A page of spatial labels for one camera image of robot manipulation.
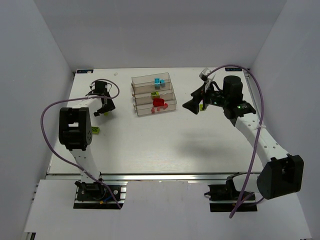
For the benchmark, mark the red rounded lego brick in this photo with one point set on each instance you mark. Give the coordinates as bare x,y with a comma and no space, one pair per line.
158,102

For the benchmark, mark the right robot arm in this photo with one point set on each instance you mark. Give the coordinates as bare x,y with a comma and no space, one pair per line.
282,172

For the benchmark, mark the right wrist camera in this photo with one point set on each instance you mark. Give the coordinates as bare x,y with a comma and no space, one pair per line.
206,76

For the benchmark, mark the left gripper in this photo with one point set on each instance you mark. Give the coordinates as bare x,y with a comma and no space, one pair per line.
105,107

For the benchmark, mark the blue rounded lego brick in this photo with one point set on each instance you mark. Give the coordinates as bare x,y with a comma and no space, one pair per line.
157,83

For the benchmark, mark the green rounded lego brick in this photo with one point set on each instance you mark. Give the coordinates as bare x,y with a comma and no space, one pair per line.
155,94

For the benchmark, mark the clear bin back row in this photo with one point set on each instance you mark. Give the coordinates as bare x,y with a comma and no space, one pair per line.
140,81

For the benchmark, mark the aluminium table rail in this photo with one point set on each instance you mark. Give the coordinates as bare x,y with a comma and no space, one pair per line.
168,177

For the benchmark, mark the clear bin nearest front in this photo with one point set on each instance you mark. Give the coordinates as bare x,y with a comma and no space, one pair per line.
145,109

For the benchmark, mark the left blue corner label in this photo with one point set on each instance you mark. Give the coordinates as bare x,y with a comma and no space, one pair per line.
84,71

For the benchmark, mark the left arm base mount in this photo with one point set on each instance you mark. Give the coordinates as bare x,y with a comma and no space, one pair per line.
94,196

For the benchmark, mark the right blue corner label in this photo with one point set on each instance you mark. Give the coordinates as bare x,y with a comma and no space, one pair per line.
233,69

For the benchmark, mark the blue corner label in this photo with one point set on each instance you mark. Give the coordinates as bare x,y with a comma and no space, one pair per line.
84,71
233,69

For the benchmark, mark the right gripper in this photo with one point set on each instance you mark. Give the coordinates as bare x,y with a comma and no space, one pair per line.
203,96

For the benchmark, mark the clear bin third row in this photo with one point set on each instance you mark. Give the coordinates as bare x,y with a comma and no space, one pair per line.
149,87

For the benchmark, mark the green square lego brick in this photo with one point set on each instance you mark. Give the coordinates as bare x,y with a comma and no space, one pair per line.
202,107

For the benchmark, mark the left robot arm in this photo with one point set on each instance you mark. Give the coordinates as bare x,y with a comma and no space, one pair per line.
75,127

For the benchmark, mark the clear bin second row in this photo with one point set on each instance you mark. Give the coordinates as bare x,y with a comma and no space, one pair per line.
145,98

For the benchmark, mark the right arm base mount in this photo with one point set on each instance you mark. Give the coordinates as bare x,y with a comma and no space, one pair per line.
223,198

